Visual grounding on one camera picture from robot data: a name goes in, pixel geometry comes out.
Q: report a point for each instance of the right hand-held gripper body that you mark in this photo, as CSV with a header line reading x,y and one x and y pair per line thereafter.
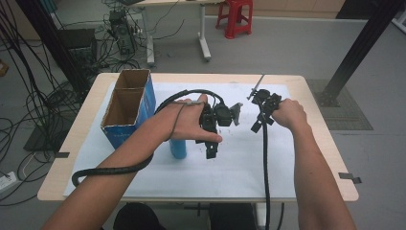
x,y
267,103

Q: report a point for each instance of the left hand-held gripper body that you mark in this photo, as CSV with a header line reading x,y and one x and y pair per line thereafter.
x,y
221,115

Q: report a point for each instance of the person's right hand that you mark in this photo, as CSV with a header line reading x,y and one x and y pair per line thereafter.
x,y
291,114

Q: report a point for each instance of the person's left hand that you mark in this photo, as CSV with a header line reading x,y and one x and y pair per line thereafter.
x,y
186,121

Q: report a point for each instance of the blue cylindrical bottle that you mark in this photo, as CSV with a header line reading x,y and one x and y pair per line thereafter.
x,y
178,149

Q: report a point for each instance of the person's right leg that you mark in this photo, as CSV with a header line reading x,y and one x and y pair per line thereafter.
x,y
233,217

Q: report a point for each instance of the person's leg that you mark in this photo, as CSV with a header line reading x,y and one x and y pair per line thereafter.
x,y
233,217
137,217

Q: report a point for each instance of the blue cardboard box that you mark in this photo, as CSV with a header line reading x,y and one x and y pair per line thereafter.
x,y
127,110

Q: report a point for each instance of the white-legged desk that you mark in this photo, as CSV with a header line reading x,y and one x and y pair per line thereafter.
x,y
204,38

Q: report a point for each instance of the dark floor mat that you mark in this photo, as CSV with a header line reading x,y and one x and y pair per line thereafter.
x,y
348,110

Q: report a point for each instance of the red plastic stool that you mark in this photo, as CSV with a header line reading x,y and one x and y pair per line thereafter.
x,y
235,17

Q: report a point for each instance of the black tape piece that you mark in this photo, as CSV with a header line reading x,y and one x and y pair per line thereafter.
x,y
62,155
349,177

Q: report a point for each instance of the person's left leg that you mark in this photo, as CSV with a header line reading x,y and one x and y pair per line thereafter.
x,y
137,217

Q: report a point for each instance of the black box device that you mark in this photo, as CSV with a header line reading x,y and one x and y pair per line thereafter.
x,y
79,43

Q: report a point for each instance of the white power strip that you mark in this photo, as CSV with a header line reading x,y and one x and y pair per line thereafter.
x,y
8,181

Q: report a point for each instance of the black metal post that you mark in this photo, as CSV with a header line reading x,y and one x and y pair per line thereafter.
x,y
54,44
360,48

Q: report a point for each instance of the black stand base plate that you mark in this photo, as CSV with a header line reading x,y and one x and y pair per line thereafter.
x,y
44,139

